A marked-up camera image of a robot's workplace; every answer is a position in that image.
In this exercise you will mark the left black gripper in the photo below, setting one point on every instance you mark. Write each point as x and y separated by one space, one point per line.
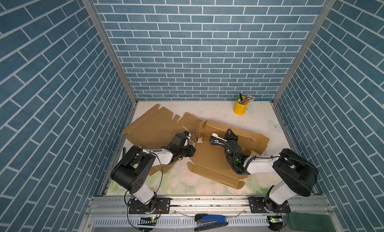
191 149

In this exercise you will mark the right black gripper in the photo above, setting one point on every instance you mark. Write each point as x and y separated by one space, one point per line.
232 137

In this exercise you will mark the cardboard box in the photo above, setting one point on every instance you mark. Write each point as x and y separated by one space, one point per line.
210 161

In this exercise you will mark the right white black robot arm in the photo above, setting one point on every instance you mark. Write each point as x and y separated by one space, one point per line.
298 176

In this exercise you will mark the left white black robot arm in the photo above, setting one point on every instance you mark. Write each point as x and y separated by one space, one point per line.
133 169

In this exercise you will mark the green box at front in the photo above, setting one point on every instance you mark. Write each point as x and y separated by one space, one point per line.
310 223

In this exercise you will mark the left flat cardboard sheet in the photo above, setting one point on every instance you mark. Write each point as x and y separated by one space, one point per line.
156 128

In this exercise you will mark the yellow pen cup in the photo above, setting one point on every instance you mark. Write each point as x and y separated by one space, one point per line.
240 108

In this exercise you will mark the pens in cup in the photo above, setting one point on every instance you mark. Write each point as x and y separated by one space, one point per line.
243 100

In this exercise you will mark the blue black stapler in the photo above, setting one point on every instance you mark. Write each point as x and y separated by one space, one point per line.
207 222

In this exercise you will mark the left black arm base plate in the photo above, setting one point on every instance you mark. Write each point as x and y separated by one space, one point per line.
154 206

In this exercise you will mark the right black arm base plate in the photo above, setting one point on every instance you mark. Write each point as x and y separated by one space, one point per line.
259 205

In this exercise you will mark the aluminium front rail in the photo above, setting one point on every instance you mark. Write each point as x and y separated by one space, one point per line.
109 213

